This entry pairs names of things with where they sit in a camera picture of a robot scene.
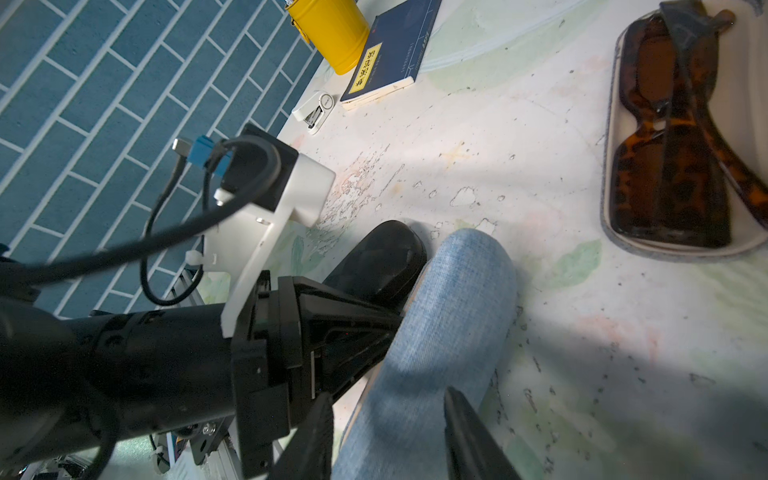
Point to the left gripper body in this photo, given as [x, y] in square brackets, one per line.
[267, 350]

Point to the light blue denim case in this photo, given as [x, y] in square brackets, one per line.
[452, 335]

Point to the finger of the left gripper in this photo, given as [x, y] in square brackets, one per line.
[342, 338]

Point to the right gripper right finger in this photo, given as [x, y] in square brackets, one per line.
[471, 451]

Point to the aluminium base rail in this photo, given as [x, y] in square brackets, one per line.
[200, 451]

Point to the grey case tortoise sunglasses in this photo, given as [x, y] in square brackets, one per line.
[739, 109]

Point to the dark blue book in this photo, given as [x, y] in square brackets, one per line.
[393, 53]

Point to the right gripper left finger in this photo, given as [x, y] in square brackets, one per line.
[309, 453]

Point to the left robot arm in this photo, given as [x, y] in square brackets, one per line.
[68, 386]

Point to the tortoise brown sunglasses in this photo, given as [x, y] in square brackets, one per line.
[667, 182]

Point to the black glasses case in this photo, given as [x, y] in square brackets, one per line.
[383, 267]

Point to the yellow pencil cup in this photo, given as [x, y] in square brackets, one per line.
[337, 29]

